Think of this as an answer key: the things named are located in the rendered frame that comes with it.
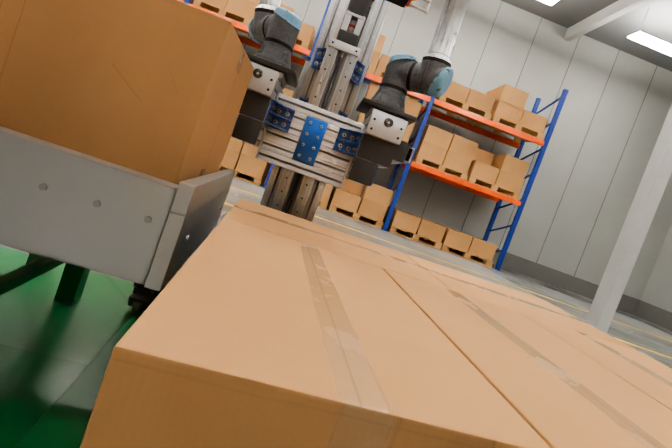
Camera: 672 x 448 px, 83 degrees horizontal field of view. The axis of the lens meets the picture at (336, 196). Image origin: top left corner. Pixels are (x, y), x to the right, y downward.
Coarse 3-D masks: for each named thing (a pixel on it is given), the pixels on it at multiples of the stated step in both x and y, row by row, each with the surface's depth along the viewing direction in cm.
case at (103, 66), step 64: (0, 0) 76; (64, 0) 77; (128, 0) 78; (0, 64) 77; (64, 64) 78; (128, 64) 79; (192, 64) 81; (64, 128) 79; (128, 128) 80; (192, 128) 82
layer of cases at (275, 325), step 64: (192, 256) 53; (256, 256) 64; (320, 256) 81; (384, 256) 112; (192, 320) 35; (256, 320) 40; (320, 320) 46; (384, 320) 55; (448, 320) 67; (512, 320) 87; (576, 320) 123; (128, 384) 28; (192, 384) 29; (256, 384) 30; (320, 384) 32; (384, 384) 36; (448, 384) 41; (512, 384) 48; (576, 384) 57; (640, 384) 71
